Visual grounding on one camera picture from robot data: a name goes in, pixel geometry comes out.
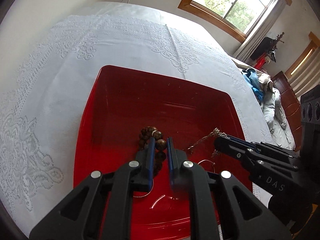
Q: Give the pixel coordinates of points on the white lace bedspread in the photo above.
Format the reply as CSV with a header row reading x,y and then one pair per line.
x,y
42,101

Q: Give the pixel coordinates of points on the wooden framed window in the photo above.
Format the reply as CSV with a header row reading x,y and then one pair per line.
x,y
235,17

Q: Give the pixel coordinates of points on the coat rack with clothes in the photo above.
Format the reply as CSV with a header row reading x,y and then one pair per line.
x,y
266,51

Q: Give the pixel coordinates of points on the red tin box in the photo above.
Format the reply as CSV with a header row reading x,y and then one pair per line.
x,y
123,101

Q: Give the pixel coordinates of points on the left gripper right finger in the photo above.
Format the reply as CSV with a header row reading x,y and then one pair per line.
x,y
221,207

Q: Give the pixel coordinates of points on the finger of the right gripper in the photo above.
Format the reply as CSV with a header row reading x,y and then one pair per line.
x,y
264,163
259,146

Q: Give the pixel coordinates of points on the dark wooden headboard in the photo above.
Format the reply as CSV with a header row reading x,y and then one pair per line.
x,y
291,107

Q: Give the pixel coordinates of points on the pile of clothes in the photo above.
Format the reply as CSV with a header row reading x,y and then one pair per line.
x,y
269,99

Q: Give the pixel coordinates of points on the grey curtain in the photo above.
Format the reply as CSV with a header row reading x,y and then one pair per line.
x,y
260,30

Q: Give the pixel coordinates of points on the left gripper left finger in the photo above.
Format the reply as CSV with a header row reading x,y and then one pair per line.
x,y
100,206

